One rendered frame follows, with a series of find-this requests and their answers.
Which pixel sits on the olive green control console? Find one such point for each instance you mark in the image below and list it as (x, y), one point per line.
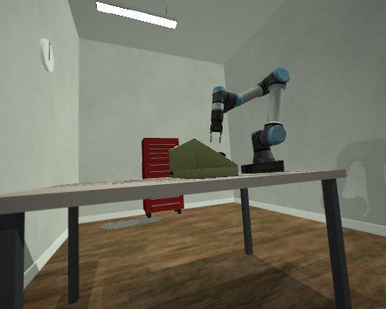
(194, 160)

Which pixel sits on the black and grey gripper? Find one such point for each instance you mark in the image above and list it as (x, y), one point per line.
(217, 115)

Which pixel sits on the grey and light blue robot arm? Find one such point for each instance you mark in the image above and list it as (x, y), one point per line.
(273, 133)

